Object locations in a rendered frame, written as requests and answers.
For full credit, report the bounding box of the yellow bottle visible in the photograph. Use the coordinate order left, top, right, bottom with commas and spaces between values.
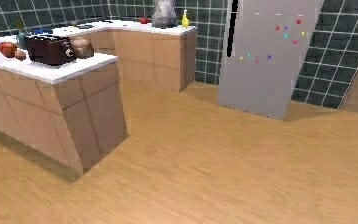
181, 9, 190, 28

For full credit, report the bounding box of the dark brown toaster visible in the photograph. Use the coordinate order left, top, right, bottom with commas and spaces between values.
24, 34, 77, 67

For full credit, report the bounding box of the teal vase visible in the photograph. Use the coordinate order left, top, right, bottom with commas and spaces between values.
16, 21, 29, 50

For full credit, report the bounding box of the red tomato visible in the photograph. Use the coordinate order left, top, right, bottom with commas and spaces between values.
0, 41, 19, 59

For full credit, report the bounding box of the wooden kitchen counter white top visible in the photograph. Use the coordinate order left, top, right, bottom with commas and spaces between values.
0, 19, 199, 174

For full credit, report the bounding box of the brown bread loaf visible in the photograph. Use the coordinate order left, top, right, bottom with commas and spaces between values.
70, 37, 95, 60

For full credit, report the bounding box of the black fridge handle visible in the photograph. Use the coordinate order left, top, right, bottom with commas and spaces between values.
226, 0, 239, 58

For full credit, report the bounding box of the grey fridge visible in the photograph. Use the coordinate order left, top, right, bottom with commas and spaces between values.
217, 0, 325, 120

